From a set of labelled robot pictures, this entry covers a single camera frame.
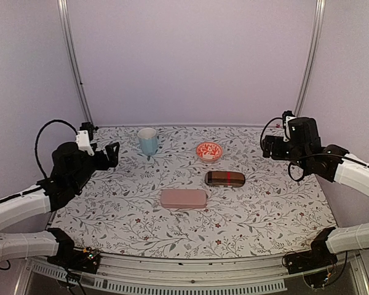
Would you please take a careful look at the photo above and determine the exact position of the aluminium frame post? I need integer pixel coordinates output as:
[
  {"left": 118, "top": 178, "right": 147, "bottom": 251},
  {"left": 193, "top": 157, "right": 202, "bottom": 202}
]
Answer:
[
  {"left": 57, "top": 0, "right": 94, "bottom": 124},
  {"left": 294, "top": 0, "right": 326, "bottom": 116}
]

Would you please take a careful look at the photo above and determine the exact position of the pink translucent plastic cup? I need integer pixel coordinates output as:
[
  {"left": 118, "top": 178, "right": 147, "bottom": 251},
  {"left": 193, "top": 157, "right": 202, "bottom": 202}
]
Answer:
[{"left": 160, "top": 189, "right": 207, "bottom": 209}]

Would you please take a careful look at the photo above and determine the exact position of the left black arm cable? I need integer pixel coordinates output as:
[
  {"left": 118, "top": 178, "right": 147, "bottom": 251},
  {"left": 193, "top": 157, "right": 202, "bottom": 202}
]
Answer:
[{"left": 34, "top": 119, "right": 79, "bottom": 179}]

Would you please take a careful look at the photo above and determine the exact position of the right aluminium frame post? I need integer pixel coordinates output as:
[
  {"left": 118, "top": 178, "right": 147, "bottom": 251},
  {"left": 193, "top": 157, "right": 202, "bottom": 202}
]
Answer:
[{"left": 294, "top": 0, "right": 326, "bottom": 116}]

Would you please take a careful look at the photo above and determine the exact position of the floral patterned table mat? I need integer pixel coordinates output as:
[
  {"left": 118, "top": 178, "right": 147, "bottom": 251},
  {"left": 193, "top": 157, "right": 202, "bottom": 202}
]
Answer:
[{"left": 52, "top": 127, "right": 336, "bottom": 259}]

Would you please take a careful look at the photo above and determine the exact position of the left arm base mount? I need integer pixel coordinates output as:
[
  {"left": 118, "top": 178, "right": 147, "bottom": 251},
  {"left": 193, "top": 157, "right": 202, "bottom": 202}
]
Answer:
[{"left": 47, "top": 228, "right": 100, "bottom": 274}]

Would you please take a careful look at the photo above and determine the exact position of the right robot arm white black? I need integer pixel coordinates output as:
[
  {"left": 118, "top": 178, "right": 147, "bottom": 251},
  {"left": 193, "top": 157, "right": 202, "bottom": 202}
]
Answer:
[{"left": 260, "top": 111, "right": 369, "bottom": 268}]

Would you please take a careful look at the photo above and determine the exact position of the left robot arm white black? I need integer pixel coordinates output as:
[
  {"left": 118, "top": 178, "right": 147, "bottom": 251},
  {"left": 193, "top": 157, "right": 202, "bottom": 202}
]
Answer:
[{"left": 0, "top": 142, "right": 120, "bottom": 267}]

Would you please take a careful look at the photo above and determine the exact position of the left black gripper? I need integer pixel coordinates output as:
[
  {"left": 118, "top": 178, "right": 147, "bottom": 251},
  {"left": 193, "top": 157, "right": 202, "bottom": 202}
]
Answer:
[{"left": 71, "top": 141, "right": 119, "bottom": 191}]

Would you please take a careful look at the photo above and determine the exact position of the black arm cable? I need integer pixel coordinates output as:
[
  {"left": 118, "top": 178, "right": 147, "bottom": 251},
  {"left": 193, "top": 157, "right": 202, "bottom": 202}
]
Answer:
[
  {"left": 34, "top": 119, "right": 79, "bottom": 179},
  {"left": 260, "top": 116, "right": 348, "bottom": 182}
]

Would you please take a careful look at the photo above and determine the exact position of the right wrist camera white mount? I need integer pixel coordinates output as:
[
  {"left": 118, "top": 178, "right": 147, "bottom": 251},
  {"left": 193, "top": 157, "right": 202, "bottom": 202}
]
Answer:
[{"left": 282, "top": 111, "right": 296, "bottom": 142}]

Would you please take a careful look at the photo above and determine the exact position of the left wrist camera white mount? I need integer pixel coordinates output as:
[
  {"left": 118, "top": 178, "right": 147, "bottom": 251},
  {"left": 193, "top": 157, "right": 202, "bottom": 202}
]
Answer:
[{"left": 76, "top": 122, "right": 97, "bottom": 156}]

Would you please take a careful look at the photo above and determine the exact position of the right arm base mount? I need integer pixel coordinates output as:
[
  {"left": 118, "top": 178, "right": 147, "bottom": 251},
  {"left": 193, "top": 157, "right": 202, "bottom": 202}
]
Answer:
[{"left": 282, "top": 227, "right": 338, "bottom": 289}]

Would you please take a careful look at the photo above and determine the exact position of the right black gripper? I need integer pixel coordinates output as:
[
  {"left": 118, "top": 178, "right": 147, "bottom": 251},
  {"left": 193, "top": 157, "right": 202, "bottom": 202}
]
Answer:
[{"left": 263, "top": 135, "right": 308, "bottom": 170}]

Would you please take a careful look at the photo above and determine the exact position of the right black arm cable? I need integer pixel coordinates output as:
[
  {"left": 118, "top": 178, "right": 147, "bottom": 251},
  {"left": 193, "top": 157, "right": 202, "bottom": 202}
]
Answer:
[{"left": 260, "top": 116, "right": 348, "bottom": 182}]

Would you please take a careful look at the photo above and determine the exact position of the brown striped glasses case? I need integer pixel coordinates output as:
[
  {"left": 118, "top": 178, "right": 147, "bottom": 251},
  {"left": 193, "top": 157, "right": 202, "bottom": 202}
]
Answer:
[{"left": 205, "top": 171, "right": 245, "bottom": 187}]

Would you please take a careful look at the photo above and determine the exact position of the red patterned small bowl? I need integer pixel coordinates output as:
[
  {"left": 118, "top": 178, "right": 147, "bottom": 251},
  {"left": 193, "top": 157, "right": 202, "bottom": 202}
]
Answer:
[{"left": 196, "top": 142, "right": 223, "bottom": 162}]

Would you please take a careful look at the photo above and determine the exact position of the light blue paper cup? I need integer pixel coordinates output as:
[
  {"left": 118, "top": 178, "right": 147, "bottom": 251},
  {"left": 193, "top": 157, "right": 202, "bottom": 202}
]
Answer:
[{"left": 137, "top": 127, "right": 158, "bottom": 156}]

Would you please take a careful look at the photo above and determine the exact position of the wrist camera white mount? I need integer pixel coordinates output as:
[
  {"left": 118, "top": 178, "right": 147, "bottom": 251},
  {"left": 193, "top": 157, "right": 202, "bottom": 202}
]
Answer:
[
  {"left": 76, "top": 122, "right": 97, "bottom": 156},
  {"left": 282, "top": 111, "right": 296, "bottom": 142}
]

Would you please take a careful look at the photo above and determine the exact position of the left aluminium frame post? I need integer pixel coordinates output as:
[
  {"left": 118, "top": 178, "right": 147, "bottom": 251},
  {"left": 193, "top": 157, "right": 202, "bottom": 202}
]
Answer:
[{"left": 57, "top": 0, "right": 94, "bottom": 124}]

